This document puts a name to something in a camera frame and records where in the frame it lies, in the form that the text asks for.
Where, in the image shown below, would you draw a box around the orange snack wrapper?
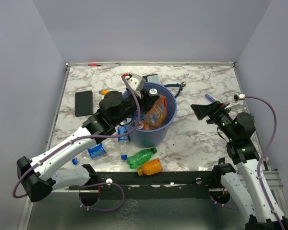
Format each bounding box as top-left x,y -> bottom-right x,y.
143,88 -> 167,129

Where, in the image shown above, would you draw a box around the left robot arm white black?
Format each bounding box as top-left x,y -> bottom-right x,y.
16,89 -> 159,202

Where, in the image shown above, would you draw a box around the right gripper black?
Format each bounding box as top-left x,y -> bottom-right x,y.
191,99 -> 237,140

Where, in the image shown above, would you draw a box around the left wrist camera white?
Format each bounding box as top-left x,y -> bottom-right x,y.
123,73 -> 146,99

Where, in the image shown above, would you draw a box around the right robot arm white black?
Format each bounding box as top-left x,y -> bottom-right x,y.
191,101 -> 288,230

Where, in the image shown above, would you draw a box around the crushed pepsi bottle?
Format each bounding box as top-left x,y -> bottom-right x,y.
71,139 -> 116,165
118,126 -> 130,161

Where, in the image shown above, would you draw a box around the orange label crushed bottle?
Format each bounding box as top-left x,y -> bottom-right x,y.
137,119 -> 157,131

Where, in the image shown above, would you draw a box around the orange utility knife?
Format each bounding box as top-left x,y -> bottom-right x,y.
99,90 -> 110,95

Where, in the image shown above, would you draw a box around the green plastic bottle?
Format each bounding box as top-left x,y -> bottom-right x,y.
127,147 -> 157,169

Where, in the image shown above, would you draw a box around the black base bar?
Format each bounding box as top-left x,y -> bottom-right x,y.
96,171 -> 225,199

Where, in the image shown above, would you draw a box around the white device on black tray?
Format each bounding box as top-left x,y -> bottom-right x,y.
143,74 -> 162,85

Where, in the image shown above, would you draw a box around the black flat box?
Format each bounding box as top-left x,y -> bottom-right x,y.
74,91 -> 93,117

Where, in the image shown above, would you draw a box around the blue handled pliers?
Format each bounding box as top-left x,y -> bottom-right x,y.
164,82 -> 186,98

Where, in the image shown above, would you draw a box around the orange juice bottle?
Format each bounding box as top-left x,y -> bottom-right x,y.
137,159 -> 163,176

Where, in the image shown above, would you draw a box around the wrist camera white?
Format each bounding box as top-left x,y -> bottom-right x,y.
123,73 -> 146,99
225,93 -> 245,110

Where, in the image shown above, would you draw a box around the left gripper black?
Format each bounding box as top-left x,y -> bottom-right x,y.
113,89 -> 159,126

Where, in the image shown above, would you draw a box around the red marker on rail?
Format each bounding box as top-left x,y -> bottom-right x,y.
88,63 -> 103,67

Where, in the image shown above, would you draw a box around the blue plastic bin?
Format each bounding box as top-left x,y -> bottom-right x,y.
129,82 -> 177,148

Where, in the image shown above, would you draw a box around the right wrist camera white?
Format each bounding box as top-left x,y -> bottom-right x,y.
225,93 -> 245,110

